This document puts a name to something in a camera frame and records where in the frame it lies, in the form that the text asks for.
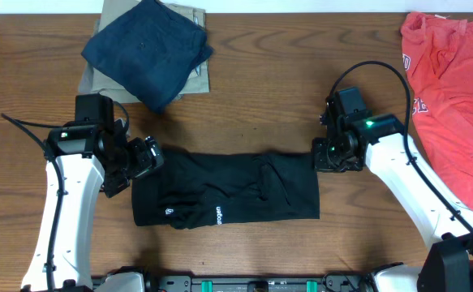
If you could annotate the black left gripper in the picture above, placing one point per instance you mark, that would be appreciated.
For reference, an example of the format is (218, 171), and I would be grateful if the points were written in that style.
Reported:
(146, 162)

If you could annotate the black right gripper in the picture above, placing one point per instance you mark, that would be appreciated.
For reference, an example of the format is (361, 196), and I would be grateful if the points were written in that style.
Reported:
(320, 161)

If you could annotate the black t-shirt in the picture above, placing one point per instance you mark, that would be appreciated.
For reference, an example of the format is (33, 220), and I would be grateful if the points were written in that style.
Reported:
(192, 190)

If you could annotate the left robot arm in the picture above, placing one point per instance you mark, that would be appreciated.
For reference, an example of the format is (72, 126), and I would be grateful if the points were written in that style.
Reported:
(84, 161)

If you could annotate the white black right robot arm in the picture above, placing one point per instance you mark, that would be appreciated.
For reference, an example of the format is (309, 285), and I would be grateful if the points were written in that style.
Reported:
(444, 222)

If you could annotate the folded khaki pants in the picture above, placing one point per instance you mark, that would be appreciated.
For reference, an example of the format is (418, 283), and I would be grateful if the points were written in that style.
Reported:
(92, 81)

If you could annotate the folded navy blue shorts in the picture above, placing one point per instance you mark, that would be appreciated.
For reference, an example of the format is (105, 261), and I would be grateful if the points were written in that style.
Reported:
(150, 50)

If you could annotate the red t-shirt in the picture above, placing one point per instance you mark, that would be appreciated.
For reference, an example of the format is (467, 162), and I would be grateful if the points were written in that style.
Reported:
(437, 55)

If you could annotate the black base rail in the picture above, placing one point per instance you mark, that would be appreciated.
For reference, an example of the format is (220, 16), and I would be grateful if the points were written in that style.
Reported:
(330, 282)

